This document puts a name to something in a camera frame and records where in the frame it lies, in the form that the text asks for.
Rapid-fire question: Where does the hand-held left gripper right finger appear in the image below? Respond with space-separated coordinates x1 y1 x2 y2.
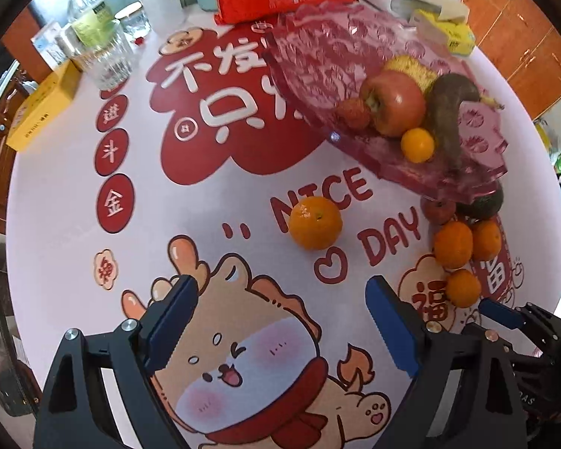
365 275 529 449

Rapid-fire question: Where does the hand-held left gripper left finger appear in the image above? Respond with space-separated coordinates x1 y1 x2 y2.
33 275 200 449

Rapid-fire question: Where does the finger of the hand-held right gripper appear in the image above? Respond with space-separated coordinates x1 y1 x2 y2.
478 298 561 351

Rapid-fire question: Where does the small orange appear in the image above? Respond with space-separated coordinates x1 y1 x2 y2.
288 196 343 250
445 268 482 308
400 128 435 164

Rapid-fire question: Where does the red date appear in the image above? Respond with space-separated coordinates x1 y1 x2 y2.
334 98 372 130
421 196 456 225

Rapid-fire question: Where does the red apple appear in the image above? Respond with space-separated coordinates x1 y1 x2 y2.
359 70 427 138

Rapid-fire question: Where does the yellow corn piece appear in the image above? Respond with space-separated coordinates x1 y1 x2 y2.
383 55 438 94

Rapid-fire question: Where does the pink glass fruit bowl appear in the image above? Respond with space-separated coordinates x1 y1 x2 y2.
262 1 508 203

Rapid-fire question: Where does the dark green avocado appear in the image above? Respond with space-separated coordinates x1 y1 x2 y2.
456 180 504 220

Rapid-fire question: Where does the printed white tablecloth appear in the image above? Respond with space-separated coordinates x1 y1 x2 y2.
4 0 561 449

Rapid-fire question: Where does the flat yellow box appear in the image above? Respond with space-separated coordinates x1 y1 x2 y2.
6 61 82 153

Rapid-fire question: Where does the wooden wardrobe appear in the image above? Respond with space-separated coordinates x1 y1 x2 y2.
463 0 561 120

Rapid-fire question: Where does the ribbed drinking glass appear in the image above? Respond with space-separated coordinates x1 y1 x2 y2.
70 28 136 91
122 10 149 40

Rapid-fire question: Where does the yellow tissue box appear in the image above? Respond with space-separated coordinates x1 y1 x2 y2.
409 8 476 55

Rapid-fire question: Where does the small white blue box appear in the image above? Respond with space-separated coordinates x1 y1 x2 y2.
30 22 73 68

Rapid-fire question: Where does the clear green-label plastic bottle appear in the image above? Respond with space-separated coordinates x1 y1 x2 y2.
65 0 122 57

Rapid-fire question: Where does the white squeeze bottle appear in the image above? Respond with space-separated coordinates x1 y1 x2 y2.
137 0 188 38

